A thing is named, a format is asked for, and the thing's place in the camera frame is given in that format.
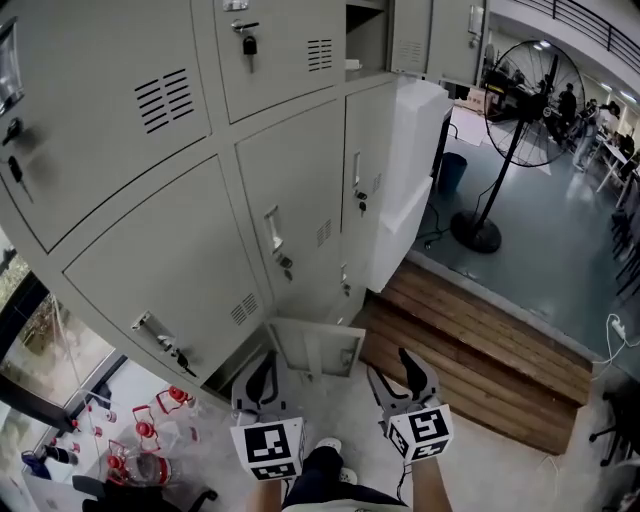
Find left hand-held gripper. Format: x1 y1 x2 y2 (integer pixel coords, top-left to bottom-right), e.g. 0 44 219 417
229 349 306 482

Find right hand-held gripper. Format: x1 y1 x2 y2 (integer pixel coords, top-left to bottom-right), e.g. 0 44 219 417
368 348 454 464

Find grey metal locker cabinet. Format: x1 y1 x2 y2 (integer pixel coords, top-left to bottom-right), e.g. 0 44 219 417
0 0 489 399

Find person's left forearm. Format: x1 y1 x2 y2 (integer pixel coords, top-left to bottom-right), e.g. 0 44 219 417
246 477 290 512

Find person's right forearm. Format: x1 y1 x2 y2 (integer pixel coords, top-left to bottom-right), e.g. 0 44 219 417
402 457 454 512

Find brown wooden plank platform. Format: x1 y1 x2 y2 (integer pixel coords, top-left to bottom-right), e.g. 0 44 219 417
357 258 595 456

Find large clear water jug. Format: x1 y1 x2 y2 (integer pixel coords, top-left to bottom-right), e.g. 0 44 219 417
131 403 164 454
155 383 201 419

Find person's dark trousers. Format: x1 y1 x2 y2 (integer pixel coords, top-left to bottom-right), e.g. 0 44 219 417
281 444 411 509

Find person's white shirt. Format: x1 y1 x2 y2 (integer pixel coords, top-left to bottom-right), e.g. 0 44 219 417
279 496 412 512

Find large water jug red label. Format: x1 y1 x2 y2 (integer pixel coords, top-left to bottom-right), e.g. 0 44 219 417
105 438 175 489

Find black standing fan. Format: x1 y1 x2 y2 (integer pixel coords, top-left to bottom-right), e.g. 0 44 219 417
449 39 587 255

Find black flask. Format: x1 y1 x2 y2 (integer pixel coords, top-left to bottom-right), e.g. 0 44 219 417
42 442 81 467

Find black framed window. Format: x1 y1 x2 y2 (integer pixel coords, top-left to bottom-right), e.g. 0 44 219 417
0 219 129 441

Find black mesh office chair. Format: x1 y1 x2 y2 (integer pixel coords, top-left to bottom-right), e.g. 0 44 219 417
588 387 640 469

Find white power strip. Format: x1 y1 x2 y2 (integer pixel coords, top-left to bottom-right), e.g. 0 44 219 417
606 313 629 342

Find dark blue waste bin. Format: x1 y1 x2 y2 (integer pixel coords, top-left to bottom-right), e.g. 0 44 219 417
436 151 470 195

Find white side table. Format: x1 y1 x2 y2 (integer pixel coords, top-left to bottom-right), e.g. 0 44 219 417
22 469 109 512

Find blue bag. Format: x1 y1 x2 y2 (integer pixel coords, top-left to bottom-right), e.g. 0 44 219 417
19 449 52 480

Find tall white foam board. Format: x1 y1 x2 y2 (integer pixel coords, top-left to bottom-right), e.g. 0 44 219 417
392 74 455 236

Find white floor sheet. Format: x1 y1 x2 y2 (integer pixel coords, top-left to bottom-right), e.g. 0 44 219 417
448 106 495 147

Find white long table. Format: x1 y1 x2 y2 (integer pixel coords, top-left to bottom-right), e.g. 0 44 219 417
597 139 640 207

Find black metal railing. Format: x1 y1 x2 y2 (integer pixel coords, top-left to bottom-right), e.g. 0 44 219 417
502 0 640 69

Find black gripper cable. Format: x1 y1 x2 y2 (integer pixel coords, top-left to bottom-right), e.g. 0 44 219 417
396 462 412 503

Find black fan power cable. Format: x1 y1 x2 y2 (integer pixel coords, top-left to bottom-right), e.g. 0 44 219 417
416 184 499 251

